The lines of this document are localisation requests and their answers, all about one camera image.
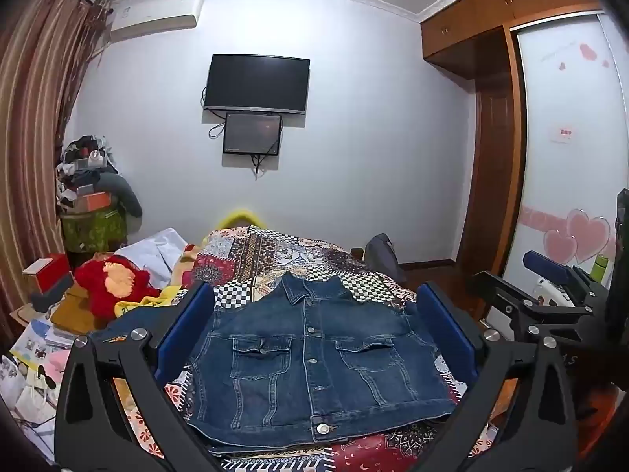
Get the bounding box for black wall television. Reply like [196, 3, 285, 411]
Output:
[203, 53, 311, 115]

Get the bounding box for mustard brown box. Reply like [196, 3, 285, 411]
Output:
[49, 288, 106, 335]

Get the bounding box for red and white box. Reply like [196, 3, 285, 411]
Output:
[22, 253, 70, 296]

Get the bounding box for stack of paper booklets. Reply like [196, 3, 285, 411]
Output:
[10, 317, 84, 365]

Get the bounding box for brown striped curtain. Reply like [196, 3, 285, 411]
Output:
[0, 0, 111, 325]

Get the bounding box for grey backpack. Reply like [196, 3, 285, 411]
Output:
[364, 232, 406, 283]

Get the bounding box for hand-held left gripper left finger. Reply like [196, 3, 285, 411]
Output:
[55, 280, 222, 472]

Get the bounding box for small black wall monitor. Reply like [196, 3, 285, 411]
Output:
[222, 113, 283, 156]

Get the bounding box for wooden wardrobe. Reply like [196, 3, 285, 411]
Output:
[420, 0, 629, 276]

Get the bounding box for grey neck pillow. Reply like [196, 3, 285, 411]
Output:
[98, 172, 143, 217]

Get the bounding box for dark grey box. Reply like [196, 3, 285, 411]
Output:
[30, 273, 74, 313]

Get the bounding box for white air conditioner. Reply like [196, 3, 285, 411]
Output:
[109, 0, 204, 42]

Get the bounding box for blue denim jacket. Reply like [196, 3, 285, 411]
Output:
[184, 271, 458, 446]

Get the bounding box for yellow blanket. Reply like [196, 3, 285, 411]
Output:
[114, 285, 190, 318]

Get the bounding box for pile of clutter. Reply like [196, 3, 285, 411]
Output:
[55, 134, 121, 197]

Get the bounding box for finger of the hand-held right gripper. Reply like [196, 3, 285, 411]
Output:
[523, 250, 610, 301]
[467, 270, 593, 328]

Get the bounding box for white sliding wardrobe door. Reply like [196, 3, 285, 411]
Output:
[501, 12, 629, 291]

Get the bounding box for patchwork printed bed quilt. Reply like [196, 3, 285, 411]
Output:
[113, 225, 522, 472]

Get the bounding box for white cloth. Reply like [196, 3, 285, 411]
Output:
[115, 227, 190, 288]

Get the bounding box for white packets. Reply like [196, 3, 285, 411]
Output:
[0, 354, 60, 428]

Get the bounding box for brown wooden door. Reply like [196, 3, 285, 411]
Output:
[464, 34, 524, 262]

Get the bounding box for red plush toy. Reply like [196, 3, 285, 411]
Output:
[74, 254, 163, 320]

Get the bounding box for yellow padded bed rail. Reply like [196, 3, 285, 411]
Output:
[216, 206, 269, 229]

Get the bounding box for orange box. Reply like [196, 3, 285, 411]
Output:
[74, 191, 111, 212]

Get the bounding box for green printed cloth cover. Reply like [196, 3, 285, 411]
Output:
[60, 206, 129, 254]

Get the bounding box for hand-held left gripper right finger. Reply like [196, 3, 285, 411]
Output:
[417, 281, 577, 472]

